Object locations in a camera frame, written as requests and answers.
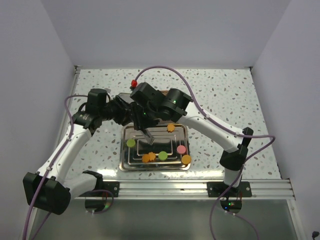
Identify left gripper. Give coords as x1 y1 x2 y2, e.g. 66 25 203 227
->
99 95 134 126

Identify green round cookie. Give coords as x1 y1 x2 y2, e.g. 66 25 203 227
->
158 151 168 161
126 138 136 148

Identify orange flower cookie top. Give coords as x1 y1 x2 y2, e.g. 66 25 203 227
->
167 123 175 133

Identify orange flower cookie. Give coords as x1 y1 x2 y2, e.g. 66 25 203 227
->
167 123 175 133
148 152 157 162

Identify orange flower cookie bottom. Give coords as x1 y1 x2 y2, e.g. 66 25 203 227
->
148 152 157 162

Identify orange round biscuit bottom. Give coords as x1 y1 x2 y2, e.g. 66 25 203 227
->
141 154 150 163

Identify orange round biscuit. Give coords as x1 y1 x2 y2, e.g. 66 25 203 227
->
141 154 150 163
181 154 192 165

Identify pink round cookie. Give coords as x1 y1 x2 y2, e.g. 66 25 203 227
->
176 145 187 155

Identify silver tin lid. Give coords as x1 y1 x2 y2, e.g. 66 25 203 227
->
118 92 133 103

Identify metal tongs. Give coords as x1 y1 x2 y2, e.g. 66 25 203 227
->
141 129 155 145

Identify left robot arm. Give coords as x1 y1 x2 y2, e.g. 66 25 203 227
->
22 88 132 215

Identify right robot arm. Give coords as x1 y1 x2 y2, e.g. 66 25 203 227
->
130 82 254 197

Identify cookie tin with paper cups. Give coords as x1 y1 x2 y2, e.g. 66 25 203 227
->
160 90 168 96

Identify steel serving tray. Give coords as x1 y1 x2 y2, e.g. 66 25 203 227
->
119 124 190 172

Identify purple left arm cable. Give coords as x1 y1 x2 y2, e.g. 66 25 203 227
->
21 94 88 240

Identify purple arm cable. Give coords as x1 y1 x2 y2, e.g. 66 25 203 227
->
21 94 88 240
133 65 276 240

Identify aluminium front rail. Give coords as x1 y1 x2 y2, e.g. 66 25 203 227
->
98 180 295 200

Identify left black mounting bracket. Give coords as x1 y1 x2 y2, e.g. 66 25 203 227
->
101 181 120 199

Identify black mounting bracket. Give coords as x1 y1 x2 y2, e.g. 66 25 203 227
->
206 181 253 198
101 181 120 199

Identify right black mounting bracket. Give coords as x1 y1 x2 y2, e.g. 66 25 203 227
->
206 181 253 198

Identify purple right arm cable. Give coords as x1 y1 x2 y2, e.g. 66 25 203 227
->
133 65 276 240

